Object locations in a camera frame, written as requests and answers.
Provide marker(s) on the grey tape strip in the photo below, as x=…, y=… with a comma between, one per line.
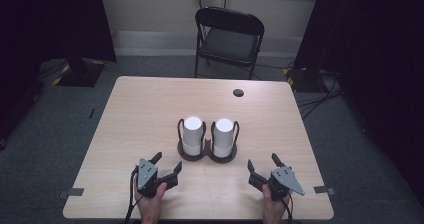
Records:
x=322, y=189
x=75, y=192

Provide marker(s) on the person's right hand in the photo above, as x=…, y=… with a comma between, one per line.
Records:
x=273, y=209

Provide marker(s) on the black folding chair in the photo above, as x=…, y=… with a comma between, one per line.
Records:
x=230, y=44

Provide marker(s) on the stack of white paper cups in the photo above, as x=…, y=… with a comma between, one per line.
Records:
x=192, y=134
x=223, y=135

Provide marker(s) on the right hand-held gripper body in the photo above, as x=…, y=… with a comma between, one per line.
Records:
x=283, y=180

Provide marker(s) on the person's left hand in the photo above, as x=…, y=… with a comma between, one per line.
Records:
x=150, y=205

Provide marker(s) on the black stand base yellow stripes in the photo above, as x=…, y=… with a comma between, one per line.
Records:
x=301, y=80
x=80, y=75

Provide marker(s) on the round table grommet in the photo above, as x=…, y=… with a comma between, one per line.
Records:
x=238, y=92

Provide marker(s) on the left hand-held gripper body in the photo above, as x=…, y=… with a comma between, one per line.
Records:
x=146, y=174

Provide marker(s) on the small black pen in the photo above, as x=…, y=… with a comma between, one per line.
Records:
x=91, y=113

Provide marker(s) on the dark curtain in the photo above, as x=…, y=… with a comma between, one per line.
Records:
x=376, y=50
x=40, y=24

